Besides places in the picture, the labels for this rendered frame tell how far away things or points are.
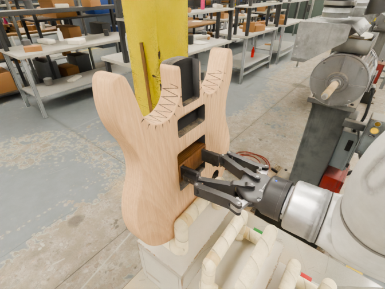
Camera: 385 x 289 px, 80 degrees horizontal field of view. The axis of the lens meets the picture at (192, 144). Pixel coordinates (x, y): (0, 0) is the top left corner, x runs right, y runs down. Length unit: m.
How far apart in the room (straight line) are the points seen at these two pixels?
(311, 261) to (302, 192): 0.49
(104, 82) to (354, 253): 0.39
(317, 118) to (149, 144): 1.33
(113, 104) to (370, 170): 0.29
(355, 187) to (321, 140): 1.36
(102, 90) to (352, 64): 1.17
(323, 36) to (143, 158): 0.83
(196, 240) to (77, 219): 1.73
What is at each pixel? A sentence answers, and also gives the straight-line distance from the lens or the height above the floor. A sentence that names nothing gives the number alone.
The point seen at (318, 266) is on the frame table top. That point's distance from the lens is 0.88.
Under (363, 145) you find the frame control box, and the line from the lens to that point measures 1.43.
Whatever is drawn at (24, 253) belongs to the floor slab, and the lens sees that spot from 2.26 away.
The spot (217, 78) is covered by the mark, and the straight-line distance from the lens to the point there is 0.54.
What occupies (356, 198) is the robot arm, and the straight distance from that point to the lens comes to 0.31.
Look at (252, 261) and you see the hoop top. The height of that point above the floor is 1.13.
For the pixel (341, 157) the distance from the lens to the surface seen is 1.72.
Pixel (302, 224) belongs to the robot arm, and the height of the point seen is 1.33.
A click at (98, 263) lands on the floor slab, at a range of 1.97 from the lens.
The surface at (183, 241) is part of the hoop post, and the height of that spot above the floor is 1.16.
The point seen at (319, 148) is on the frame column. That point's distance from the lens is 1.68.
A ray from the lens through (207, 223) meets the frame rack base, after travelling 0.66.
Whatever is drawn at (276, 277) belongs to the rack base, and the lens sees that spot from 0.80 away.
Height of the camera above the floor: 1.63
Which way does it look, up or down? 34 degrees down
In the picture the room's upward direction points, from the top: straight up
